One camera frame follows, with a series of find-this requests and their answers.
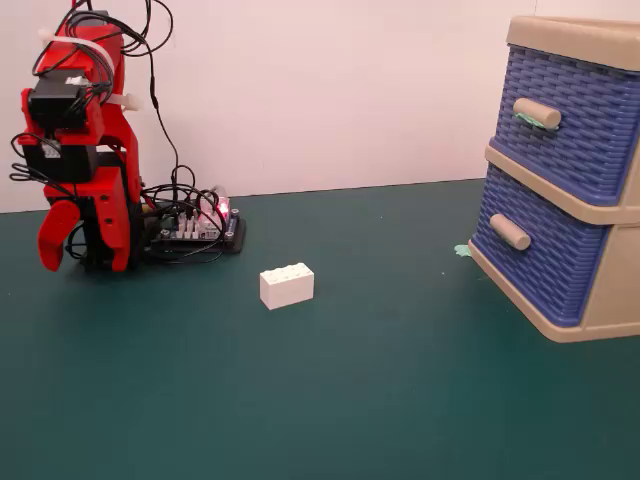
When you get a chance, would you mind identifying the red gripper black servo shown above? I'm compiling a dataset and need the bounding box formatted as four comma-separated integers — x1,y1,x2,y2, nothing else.
17,107,143,274

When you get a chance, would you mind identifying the white toy brick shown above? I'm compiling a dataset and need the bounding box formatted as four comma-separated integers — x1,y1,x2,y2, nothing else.
259,261,316,311

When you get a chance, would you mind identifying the blue woven drawer plain handle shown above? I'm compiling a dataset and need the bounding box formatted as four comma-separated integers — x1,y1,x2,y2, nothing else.
471,163,612,325

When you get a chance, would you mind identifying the short white zip tie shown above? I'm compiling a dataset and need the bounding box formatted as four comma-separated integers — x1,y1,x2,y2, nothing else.
105,92,145,112

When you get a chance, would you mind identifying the motor controller circuit board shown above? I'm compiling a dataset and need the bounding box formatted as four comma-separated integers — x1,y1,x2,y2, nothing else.
143,196,248,256

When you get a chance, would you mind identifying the long white zip tie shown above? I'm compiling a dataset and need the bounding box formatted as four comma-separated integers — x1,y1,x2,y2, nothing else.
37,28,115,69

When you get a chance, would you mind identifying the green tape strip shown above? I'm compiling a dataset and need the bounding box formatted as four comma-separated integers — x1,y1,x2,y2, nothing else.
514,112,559,133

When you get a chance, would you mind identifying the black looped servo cable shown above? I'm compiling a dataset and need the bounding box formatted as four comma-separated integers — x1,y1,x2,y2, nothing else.
8,131,69,195

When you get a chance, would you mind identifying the long black cable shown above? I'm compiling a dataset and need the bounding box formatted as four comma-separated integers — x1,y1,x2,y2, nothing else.
119,0,182,202

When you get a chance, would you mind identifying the blue woven drawer taped handle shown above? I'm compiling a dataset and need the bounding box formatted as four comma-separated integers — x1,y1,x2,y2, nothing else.
488,44,640,207

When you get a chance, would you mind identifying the beige plastic drawer cabinet frame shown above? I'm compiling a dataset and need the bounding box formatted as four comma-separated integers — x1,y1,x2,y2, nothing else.
467,14,640,344

